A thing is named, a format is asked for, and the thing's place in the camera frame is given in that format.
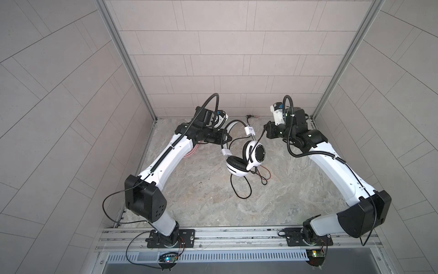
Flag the white black headphones with cable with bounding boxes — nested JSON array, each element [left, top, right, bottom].
[[220, 114, 271, 200]]

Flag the pink headphones with cable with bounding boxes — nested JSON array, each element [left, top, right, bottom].
[[184, 145, 198, 158]]

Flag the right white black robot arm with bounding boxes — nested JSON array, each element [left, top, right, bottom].
[[263, 95, 392, 245]]

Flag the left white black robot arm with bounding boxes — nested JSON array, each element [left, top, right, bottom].
[[124, 93, 227, 247]]

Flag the left green circuit board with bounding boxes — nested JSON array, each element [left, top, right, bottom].
[[158, 252, 179, 269]]

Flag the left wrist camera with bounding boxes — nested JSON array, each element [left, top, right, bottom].
[[212, 110, 228, 129]]

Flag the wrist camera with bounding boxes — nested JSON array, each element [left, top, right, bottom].
[[270, 102, 285, 126], [212, 110, 228, 129]]

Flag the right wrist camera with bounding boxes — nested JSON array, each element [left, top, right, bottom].
[[270, 102, 285, 126]]

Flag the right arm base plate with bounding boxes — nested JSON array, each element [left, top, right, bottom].
[[277, 227, 333, 247]]

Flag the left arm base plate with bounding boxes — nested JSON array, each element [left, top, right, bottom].
[[146, 228, 196, 248]]

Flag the aluminium mounting rail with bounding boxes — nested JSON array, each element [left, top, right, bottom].
[[91, 226, 363, 252]]

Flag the left black power cable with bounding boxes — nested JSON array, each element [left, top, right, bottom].
[[102, 188, 179, 270]]

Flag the white slotted cable duct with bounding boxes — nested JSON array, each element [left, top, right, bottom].
[[107, 250, 309, 264]]

